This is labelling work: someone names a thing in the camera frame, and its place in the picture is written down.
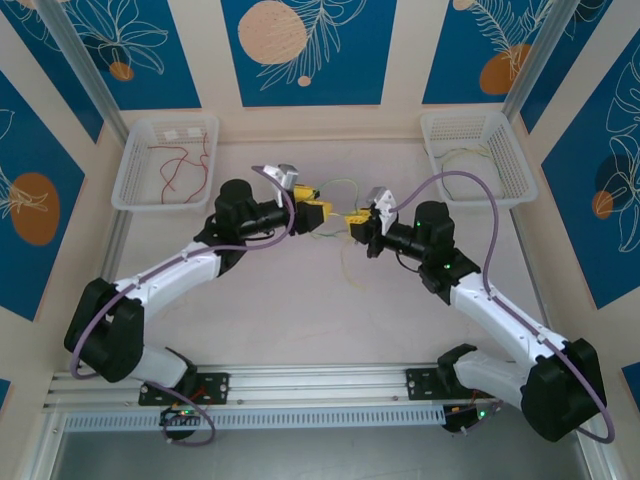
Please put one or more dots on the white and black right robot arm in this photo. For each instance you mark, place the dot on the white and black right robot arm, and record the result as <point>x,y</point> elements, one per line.
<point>500,315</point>

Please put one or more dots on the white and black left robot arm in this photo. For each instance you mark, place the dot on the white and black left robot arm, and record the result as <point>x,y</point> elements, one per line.
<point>170,277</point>

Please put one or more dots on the white plastic mesh basket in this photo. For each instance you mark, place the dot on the white plastic mesh basket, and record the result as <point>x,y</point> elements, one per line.
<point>527,192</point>
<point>150,206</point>

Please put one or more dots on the blue panel with peach circle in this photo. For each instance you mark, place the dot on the blue panel with peach circle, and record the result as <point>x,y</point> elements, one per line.
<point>350,75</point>

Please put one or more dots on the black mounting plate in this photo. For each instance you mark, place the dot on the black mounting plate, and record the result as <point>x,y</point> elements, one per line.
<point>422,382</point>
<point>215,387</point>

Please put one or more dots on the small black controller board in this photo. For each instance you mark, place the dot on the small black controller board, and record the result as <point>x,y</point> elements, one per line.
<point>460,425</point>
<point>182,417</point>

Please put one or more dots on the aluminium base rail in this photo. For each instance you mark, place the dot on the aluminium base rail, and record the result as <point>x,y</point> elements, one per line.
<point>325,380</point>

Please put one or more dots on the blue floral wall panel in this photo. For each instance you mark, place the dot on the blue floral wall panel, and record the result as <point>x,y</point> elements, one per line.
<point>150,85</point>
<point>590,175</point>
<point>632,380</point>
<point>450,50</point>
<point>565,60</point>
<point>30,150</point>
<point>30,50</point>
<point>4,395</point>

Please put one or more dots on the aluminium frame post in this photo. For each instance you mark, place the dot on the aluminium frame post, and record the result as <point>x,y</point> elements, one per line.
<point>75,45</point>
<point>535,55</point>

